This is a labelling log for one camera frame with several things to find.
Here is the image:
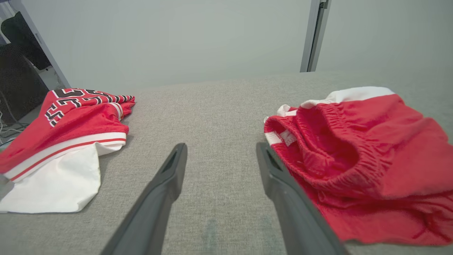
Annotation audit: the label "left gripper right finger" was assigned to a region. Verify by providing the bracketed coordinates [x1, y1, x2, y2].
[256, 142, 349, 255]

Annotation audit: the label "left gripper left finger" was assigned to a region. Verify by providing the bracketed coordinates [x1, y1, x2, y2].
[101, 143, 188, 255]

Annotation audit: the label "red shorts white trim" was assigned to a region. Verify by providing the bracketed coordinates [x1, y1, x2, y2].
[264, 87, 453, 247]

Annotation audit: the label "white folded garment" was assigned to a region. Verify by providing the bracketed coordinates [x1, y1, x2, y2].
[0, 142, 126, 214]

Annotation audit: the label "red jersey black white print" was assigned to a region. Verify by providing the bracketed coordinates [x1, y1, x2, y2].
[0, 88, 136, 183]

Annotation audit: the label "black chair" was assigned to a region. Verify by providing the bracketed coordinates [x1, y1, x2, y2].
[0, 12, 52, 124]

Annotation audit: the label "tangled floor cables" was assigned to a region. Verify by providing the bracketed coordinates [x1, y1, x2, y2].
[0, 90, 30, 149]

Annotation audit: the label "grey partition post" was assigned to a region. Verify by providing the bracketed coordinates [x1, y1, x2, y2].
[300, 0, 331, 73]

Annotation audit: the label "grey metal frame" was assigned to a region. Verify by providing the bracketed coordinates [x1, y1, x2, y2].
[9, 0, 71, 89]

